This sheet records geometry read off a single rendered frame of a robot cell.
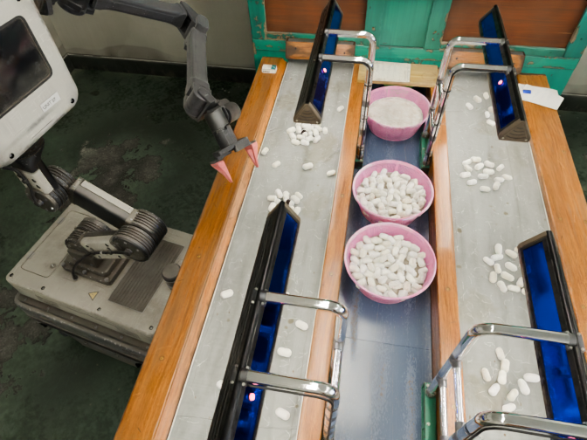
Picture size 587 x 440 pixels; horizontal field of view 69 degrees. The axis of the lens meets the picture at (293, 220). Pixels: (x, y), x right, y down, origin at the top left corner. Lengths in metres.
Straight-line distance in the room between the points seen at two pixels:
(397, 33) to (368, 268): 1.07
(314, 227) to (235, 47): 2.02
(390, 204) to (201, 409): 0.84
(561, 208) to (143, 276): 1.44
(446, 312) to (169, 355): 0.74
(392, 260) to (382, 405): 0.41
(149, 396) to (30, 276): 0.88
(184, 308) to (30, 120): 0.61
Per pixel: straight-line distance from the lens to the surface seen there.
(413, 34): 1.99
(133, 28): 3.42
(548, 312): 0.95
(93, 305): 1.71
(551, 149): 1.79
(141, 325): 1.60
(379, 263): 1.31
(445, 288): 1.28
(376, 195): 1.49
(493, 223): 1.50
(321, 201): 1.44
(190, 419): 1.16
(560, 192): 1.64
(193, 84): 1.31
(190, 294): 1.26
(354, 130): 1.66
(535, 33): 2.07
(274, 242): 0.89
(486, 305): 1.32
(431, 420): 1.19
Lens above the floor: 1.84
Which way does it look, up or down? 52 degrees down
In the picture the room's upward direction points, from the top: 3 degrees counter-clockwise
